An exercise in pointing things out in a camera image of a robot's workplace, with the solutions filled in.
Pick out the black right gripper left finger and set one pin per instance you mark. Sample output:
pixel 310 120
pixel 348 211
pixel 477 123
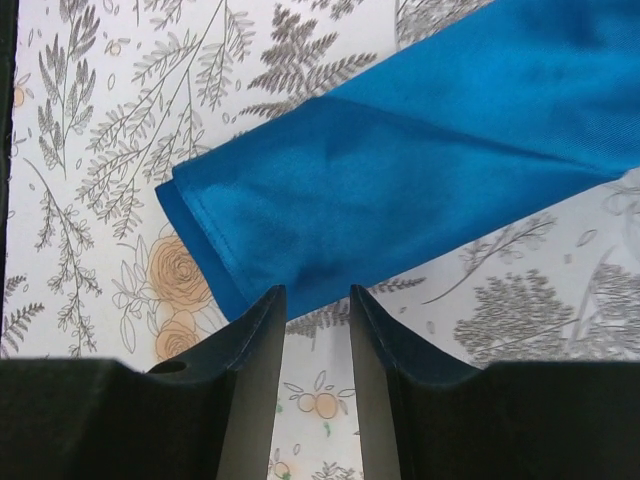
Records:
pixel 207 413

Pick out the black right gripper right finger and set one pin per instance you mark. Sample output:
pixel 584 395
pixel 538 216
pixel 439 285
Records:
pixel 423 414

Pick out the blue satin napkin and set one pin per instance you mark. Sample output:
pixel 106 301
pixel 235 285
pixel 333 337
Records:
pixel 514 108

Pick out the floral tablecloth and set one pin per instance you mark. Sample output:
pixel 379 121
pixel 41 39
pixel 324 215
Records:
pixel 110 96

